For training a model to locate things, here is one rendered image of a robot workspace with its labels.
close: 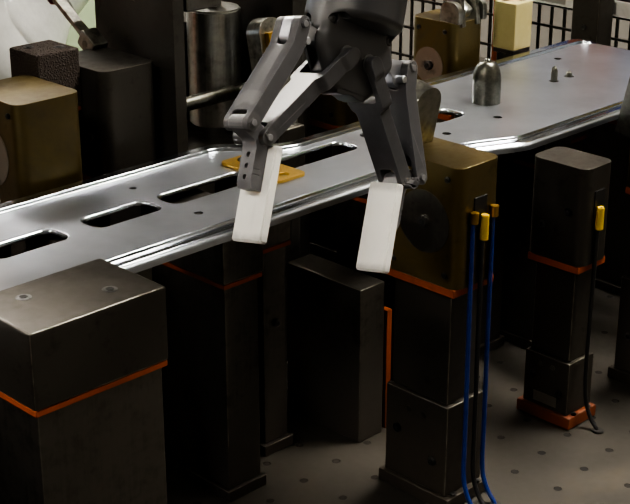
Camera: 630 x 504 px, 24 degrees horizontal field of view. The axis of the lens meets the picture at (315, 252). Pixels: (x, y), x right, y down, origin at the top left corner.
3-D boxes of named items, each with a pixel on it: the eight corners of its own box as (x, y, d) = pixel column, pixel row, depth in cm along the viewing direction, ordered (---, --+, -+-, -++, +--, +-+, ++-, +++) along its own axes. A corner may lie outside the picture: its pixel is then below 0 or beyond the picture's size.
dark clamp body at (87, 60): (120, 419, 157) (100, 73, 143) (55, 384, 165) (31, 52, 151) (172, 397, 162) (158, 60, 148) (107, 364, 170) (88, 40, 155)
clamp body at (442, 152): (467, 530, 137) (483, 179, 124) (375, 483, 145) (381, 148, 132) (511, 504, 141) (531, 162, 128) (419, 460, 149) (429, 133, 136)
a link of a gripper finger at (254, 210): (284, 147, 103) (276, 145, 102) (267, 245, 102) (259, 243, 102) (254, 146, 105) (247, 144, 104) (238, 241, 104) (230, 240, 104)
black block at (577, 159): (589, 444, 152) (610, 178, 141) (514, 412, 159) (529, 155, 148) (618, 427, 156) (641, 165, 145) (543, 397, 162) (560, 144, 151)
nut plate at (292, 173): (307, 175, 139) (307, 163, 138) (278, 184, 136) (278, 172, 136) (247, 155, 144) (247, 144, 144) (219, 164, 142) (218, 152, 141)
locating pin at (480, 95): (487, 121, 161) (490, 63, 159) (465, 115, 163) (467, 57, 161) (505, 115, 163) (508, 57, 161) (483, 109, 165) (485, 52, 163)
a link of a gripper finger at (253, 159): (273, 122, 103) (244, 112, 101) (261, 192, 103) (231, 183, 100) (259, 121, 104) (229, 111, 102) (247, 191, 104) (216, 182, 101)
